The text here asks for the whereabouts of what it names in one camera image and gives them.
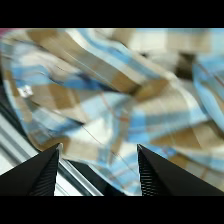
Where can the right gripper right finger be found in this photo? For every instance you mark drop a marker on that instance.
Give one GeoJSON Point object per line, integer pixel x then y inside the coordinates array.
{"type": "Point", "coordinates": [163, 178]}

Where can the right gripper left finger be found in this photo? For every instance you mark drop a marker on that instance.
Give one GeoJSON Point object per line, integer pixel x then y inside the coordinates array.
{"type": "Point", "coordinates": [40, 176]}

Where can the blue brown checked shirt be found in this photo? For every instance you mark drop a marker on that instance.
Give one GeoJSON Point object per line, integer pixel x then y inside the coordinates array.
{"type": "Point", "coordinates": [110, 93]}

